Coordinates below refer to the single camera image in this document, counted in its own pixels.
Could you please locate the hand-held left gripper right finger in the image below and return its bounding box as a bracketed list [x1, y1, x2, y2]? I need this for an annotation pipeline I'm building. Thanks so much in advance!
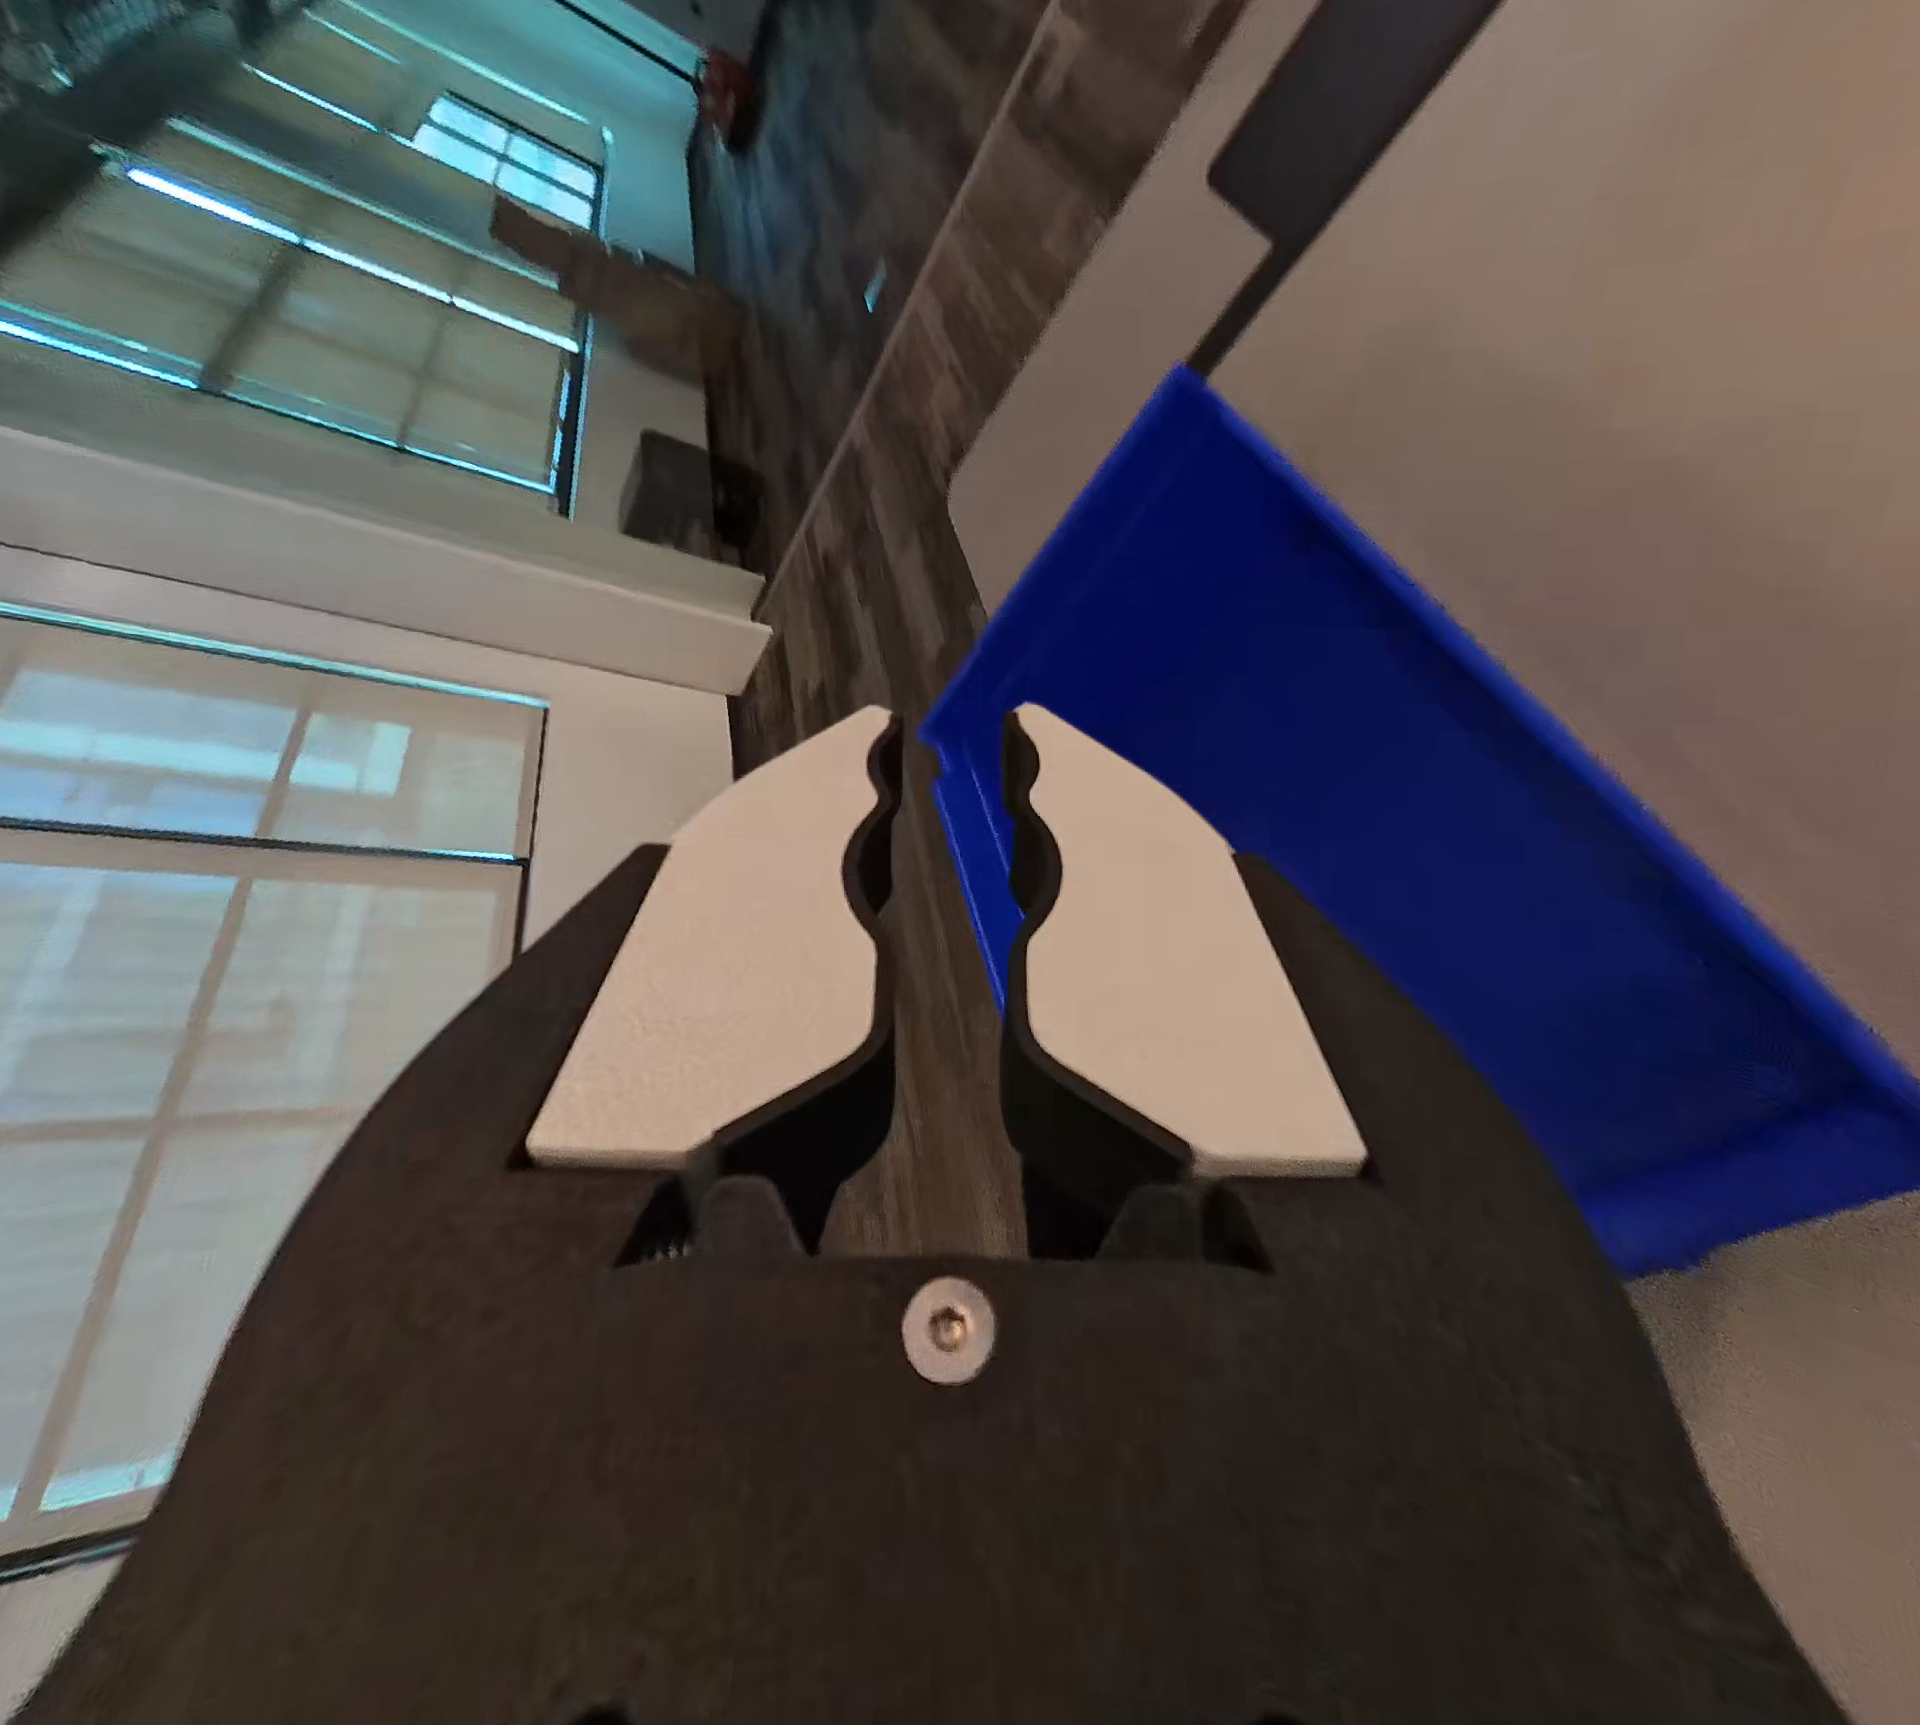
[1001, 702, 1371, 1208]

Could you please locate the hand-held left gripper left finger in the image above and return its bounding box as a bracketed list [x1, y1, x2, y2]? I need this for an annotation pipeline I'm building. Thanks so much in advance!
[525, 704, 903, 1208]

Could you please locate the blue plastic bin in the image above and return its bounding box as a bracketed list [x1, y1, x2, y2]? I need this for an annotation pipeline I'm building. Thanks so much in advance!
[919, 363, 1920, 1280]

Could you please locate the large grid window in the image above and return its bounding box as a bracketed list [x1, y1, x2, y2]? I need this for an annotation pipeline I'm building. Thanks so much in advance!
[0, 605, 550, 1562]

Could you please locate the dark low cabinet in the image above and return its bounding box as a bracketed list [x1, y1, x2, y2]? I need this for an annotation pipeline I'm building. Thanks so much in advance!
[623, 432, 761, 555]

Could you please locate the teal tinted window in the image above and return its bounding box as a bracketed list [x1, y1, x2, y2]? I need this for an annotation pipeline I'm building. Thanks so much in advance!
[0, 0, 619, 512]

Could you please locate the black desk panel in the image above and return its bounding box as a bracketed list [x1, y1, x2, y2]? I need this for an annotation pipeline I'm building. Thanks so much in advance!
[1207, 0, 1652, 256]

